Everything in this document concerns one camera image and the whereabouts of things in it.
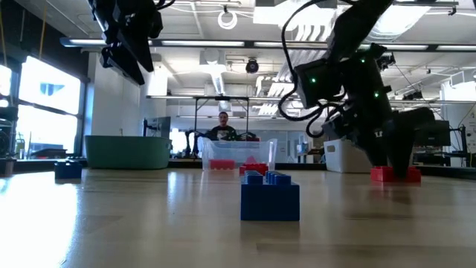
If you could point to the white plastic bin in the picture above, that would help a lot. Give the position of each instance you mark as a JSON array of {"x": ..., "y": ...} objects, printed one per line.
[{"x": 342, "y": 160}]

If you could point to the red background object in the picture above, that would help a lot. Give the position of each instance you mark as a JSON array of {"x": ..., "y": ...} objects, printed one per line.
[{"x": 253, "y": 139}]

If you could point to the black background robot arm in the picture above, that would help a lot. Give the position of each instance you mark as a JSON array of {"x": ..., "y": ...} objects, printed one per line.
[{"x": 195, "y": 143}]

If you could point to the person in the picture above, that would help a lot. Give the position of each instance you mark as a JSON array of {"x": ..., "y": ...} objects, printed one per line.
[{"x": 223, "y": 132}]

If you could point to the black round ceiling speaker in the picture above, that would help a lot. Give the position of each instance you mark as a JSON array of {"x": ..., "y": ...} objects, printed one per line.
[{"x": 251, "y": 66}]

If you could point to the black computer monitor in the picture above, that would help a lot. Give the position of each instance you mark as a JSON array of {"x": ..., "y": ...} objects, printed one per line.
[
  {"x": 442, "y": 134},
  {"x": 160, "y": 126}
]

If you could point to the blue toy brick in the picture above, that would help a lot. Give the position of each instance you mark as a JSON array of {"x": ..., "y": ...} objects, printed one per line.
[
  {"x": 269, "y": 203},
  {"x": 68, "y": 171}
]

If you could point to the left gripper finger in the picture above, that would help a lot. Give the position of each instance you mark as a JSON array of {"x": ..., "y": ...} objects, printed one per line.
[
  {"x": 139, "y": 52},
  {"x": 122, "y": 69}
]

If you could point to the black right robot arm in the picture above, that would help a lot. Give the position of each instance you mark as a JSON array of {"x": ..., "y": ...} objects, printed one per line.
[{"x": 357, "y": 30}]

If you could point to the black metal frame stand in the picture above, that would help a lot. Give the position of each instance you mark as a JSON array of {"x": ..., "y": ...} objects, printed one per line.
[{"x": 221, "y": 98}]

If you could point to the long ceiling light strip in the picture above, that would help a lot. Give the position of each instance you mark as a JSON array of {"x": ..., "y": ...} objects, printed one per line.
[{"x": 202, "y": 43}]

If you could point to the clear plastic bin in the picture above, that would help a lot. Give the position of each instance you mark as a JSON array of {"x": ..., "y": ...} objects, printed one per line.
[{"x": 260, "y": 150}]

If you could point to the small red toy brick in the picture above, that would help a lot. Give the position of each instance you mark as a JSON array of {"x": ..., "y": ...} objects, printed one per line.
[{"x": 256, "y": 169}]

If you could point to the green plastic bin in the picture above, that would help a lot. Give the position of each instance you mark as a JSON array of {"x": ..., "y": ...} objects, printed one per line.
[{"x": 126, "y": 152}]

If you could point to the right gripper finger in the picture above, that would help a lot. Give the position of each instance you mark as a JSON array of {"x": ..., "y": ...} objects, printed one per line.
[
  {"x": 377, "y": 152},
  {"x": 403, "y": 149}
]

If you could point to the black table frame rail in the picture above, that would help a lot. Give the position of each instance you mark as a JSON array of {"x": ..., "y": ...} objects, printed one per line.
[{"x": 186, "y": 164}]

